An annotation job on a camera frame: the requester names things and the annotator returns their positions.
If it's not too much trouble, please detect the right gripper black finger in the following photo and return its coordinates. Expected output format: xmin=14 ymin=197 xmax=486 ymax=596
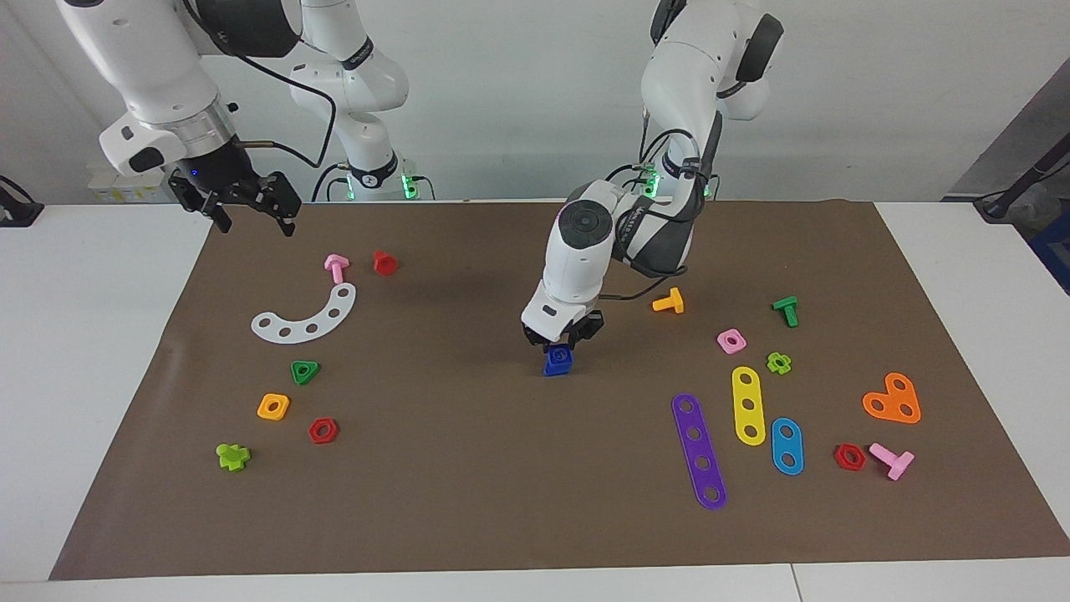
xmin=177 ymin=188 xmax=234 ymax=236
xmin=254 ymin=171 xmax=303 ymax=238

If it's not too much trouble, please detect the pale cardboard box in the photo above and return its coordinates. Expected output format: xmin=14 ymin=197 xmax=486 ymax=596
xmin=86 ymin=163 xmax=181 ymax=204

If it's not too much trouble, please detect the white curved five-hole plate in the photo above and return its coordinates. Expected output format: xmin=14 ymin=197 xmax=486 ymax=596
xmin=251 ymin=283 xmax=358 ymax=345

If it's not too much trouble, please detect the brown table mat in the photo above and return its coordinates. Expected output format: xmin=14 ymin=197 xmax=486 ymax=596
xmin=48 ymin=199 xmax=1070 ymax=581

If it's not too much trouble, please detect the purple four-hole toy plate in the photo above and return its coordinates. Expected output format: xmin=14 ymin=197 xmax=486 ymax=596
xmin=671 ymin=393 xmax=728 ymax=511

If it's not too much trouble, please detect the yellow three-hole toy plate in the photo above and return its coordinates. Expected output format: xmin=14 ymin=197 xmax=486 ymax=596
xmin=731 ymin=366 xmax=767 ymax=447

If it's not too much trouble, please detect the black clamp base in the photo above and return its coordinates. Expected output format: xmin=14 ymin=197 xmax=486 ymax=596
xmin=0 ymin=174 xmax=44 ymax=229

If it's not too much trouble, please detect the blue two-hole toy plate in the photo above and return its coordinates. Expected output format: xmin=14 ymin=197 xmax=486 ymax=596
xmin=770 ymin=417 xmax=805 ymax=477

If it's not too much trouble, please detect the orange heart-shaped toy plate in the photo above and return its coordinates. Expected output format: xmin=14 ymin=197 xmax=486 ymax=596
xmin=862 ymin=372 xmax=922 ymax=425

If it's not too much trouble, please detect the black tripod stand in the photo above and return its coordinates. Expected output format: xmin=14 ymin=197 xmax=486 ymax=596
xmin=973 ymin=153 xmax=1070 ymax=223

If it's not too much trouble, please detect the blue crate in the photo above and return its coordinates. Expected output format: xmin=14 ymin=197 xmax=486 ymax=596
xmin=1027 ymin=209 xmax=1070 ymax=295

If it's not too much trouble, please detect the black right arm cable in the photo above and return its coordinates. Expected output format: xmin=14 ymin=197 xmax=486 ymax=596
xmin=182 ymin=0 xmax=339 ymax=170

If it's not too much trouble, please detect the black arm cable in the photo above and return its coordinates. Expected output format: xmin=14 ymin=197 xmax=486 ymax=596
xmin=182 ymin=0 xmax=339 ymax=170
xmin=598 ymin=109 xmax=725 ymax=304

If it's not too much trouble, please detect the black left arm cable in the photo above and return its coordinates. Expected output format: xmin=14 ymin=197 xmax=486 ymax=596
xmin=598 ymin=109 xmax=725 ymax=304

